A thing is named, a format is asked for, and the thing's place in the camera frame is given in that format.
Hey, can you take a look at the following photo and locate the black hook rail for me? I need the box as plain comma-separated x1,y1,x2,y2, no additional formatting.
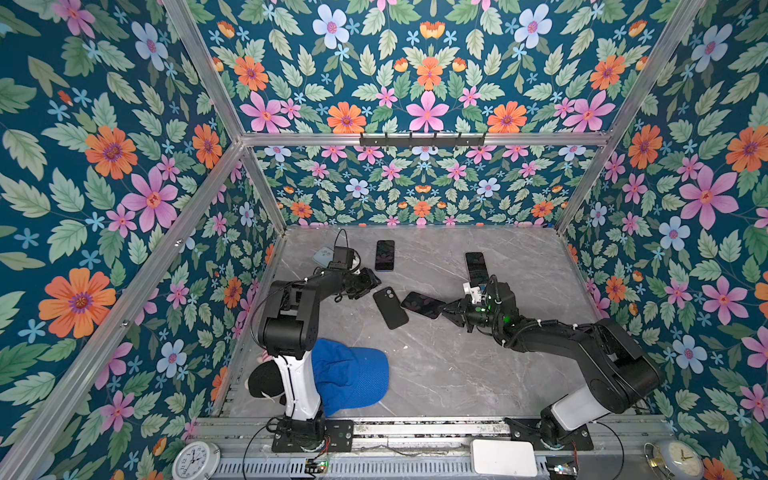
358,132,486,149

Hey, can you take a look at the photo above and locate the light blue phone case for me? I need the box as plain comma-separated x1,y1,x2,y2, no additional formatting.
312,246,334,268

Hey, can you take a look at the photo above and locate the pink-edged smartphone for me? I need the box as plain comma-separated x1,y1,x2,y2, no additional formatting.
465,252,489,287

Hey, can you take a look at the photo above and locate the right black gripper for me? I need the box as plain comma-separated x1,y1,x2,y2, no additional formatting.
437,296,503,333

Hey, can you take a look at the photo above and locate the blue baseball cap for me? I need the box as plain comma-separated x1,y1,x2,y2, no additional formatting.
311,339,390,417

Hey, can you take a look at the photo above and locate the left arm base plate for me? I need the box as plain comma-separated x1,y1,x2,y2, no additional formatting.
271,419,354,454

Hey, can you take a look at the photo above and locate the blue-edged smartphone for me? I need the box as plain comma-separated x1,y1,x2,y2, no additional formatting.
375,239,395,272

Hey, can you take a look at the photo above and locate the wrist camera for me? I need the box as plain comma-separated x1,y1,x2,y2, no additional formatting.
463,282,486,305
328,246,357,271

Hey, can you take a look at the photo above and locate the silver-edged smartphone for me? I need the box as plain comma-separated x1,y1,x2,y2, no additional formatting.
401,292,446,320

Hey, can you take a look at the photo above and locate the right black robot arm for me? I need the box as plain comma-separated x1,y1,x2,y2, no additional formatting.
440,276,662,450

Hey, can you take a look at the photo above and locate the white rectangular box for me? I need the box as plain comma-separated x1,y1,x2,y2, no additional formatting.
470,439,538,479

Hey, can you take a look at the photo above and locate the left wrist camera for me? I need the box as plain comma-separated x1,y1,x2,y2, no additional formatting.
328,246,357,271

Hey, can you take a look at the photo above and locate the silver alarm clock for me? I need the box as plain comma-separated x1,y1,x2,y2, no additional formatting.
643,439,705,480

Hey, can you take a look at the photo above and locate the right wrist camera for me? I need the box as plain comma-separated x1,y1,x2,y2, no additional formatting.
463,282,486,305

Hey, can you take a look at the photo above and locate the white wall clock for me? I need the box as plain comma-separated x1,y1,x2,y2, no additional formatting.
171,441,221,480

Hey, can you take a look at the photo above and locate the black phone case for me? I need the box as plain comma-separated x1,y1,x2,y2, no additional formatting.
373,287,409,330

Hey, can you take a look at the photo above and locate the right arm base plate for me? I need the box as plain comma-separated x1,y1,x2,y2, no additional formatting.
503,417,594,451

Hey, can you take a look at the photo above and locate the black plush toy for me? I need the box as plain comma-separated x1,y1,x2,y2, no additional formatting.
245,357,286,405

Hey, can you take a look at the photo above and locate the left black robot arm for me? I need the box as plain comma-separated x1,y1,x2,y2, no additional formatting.
256,246,381,422

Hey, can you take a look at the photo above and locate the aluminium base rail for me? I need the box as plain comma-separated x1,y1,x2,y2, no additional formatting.
189,415,674,479

